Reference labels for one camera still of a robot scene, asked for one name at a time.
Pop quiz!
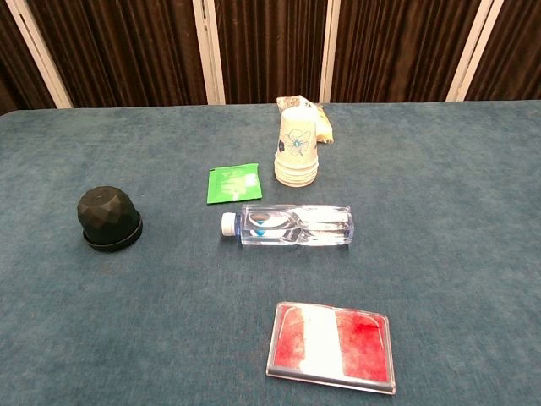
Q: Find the black round bowl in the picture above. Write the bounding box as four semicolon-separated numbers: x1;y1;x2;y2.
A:
76;187;141;246

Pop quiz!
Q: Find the clear plastic water bottle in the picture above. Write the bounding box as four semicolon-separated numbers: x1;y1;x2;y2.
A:
221;204;353;250

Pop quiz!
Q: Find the green sachet packet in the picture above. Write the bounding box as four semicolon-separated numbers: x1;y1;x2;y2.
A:
206;162;264;206

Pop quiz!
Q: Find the yellow snack packet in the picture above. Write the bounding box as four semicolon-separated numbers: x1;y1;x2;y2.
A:
276;96;336;145

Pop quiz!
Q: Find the red white card case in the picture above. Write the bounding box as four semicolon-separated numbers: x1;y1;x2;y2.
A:
265;301;397;396

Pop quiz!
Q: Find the brown pleated curtain panel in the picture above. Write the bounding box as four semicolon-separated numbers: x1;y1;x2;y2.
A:
213;0;329;106
464;0;541;102
0;0;57;116
25;0;208;109
330;0;483;104

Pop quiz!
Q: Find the white partition frame post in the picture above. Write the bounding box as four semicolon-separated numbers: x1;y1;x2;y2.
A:
445;0;505;102
6;0;74;109
319;0;342;104
192;0;227;106

